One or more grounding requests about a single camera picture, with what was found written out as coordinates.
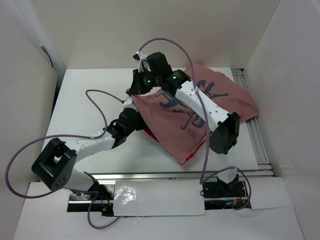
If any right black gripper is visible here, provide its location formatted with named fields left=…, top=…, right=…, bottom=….
left=128, top=67, right=160, bottom=96

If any pink red patterned pillowcase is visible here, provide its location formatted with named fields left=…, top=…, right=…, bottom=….
left=132, top=63, right=259, bottom=165

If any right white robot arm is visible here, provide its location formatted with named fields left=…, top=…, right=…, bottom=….
left=126, top=51, right=240, bottom=165

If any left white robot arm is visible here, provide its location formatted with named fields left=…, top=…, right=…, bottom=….
left=31, top=108, right=145, bottom=200

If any white cover plate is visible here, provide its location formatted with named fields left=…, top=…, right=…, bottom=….
left=113, top=179, right=206, bottom=217

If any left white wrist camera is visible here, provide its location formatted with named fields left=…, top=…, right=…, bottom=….
left=122, top=97, right=137, bottom=111

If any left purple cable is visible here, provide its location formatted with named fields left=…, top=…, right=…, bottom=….
left=5, top=89, right=131, bottom=230

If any purple cable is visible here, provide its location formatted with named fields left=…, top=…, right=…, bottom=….
left=137, top=37, right=252, bottom=210
left=5, top=89, right=131, bottom=230

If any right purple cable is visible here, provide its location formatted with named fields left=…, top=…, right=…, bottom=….
left=137, top=37, right=252, bottom=210

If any aluminium side rail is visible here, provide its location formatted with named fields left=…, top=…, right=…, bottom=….
left=231, top=69, right=275, bottom=178

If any wall cable with plug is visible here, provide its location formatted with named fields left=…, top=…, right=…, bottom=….
left=39, top=43, right=55, bottom=68

